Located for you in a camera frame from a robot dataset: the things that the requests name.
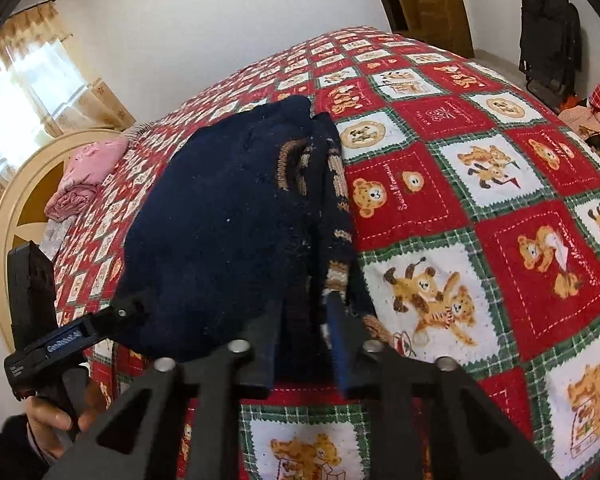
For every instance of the black bag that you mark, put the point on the black bag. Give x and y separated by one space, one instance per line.
550 35

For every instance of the yellow patterned curtain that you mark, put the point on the yellow patterned curtain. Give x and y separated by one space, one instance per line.
35 85

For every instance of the person's left hand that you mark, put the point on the person's left hand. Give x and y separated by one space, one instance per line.
50 425

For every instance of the person's left forearm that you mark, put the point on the person's left forearm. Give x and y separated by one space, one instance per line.
5 452

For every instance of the grey floral quilt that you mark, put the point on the grey floral quilt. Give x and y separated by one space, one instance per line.
55 237

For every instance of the orange cloth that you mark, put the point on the orange cloth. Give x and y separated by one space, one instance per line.
577 112

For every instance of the brown wooden door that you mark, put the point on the brown wooden door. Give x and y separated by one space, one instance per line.
430 0

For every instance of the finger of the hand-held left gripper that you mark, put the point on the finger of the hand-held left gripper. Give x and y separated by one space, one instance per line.
122 317

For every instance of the pink folded quilt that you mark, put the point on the pink folded quilt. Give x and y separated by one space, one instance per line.
82 180

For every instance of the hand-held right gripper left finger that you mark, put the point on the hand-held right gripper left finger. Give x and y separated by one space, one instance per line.
270 345

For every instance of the navy striped knitted sweater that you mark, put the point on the navy striped knitted sweater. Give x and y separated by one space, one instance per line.
220 220

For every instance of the cream wooden headboard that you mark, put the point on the cream wooden headboard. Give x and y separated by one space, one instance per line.
25 195

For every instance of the striped pillow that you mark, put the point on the striped pillow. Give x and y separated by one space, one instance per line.
140 131

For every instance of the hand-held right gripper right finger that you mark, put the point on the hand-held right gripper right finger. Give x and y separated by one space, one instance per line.
337 345

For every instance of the red bear printed blanket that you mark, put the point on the red bear printed blanket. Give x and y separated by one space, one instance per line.
480 185

